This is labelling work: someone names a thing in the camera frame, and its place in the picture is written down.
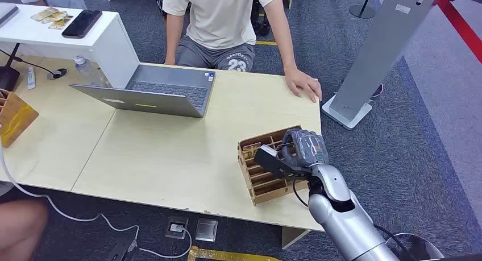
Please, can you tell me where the wooden slotted card holder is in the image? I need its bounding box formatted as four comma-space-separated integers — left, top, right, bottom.
236, 125, 310, 207

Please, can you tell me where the person's left hand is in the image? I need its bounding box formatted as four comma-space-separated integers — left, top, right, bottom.
284, 68, 323, 103

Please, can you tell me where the clear plastic water bottle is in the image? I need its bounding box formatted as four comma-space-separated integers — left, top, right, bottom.
73, 56, 113, 89

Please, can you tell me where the red barrier belt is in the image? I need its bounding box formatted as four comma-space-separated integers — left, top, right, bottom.
432, 0, 482, 64

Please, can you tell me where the shoe behind kiosk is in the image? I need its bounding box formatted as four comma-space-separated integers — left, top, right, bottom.
370, 82, 385, 99

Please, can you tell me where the black thin cable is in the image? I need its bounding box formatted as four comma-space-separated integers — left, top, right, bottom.
0, 49, 62, 79

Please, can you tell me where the closed grey laptop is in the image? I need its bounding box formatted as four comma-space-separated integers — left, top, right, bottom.
0, 2, 19, 27

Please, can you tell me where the yellow floor tape strip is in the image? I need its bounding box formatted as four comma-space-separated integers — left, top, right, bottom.
187, 246, 282, 261

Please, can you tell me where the white desk riser shelf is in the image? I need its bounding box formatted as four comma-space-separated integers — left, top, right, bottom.
0, 2, 140, 89

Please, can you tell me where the desk cable grommet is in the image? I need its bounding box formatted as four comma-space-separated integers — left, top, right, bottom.
47, 68, 69, 81

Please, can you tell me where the wooden box with yellow tape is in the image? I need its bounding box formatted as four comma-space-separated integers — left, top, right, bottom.
0, 88, 40, 148

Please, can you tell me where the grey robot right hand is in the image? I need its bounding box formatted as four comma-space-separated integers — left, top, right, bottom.
281, 129, 330, 168

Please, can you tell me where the black office chair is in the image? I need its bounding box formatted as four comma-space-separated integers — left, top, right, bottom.
250, 0, 273, 38

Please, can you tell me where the small white tube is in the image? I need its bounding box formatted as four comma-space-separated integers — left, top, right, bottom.
26, 66, 37, 90

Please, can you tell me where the black monitor stand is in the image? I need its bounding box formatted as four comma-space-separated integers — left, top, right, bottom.
0, 42, 21, 93

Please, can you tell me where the grey standing kiosk panel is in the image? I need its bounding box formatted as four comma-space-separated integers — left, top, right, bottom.
321, 0, 441, 131

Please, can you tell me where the black smartphone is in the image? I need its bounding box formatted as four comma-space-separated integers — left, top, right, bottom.
61, 9, 103, 39

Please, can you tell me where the floor power socket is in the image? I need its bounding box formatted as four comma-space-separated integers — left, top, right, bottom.
164, 216, 189, 241

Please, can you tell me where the blurred person's hand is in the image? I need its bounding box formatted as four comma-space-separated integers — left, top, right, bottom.
0, 200, 48, 261

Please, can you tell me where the black stanchion post base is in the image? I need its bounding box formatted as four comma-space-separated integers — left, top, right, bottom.
349, 0, 377, 19

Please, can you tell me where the metal floor cover plate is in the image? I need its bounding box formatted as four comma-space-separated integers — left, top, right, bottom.
194, 218, 219, 243

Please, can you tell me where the white charging cable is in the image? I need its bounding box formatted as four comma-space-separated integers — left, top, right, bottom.
0, 136, 193, 260

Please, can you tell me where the grey open laptop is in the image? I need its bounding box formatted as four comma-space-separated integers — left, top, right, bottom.
69, 64, 217, 119

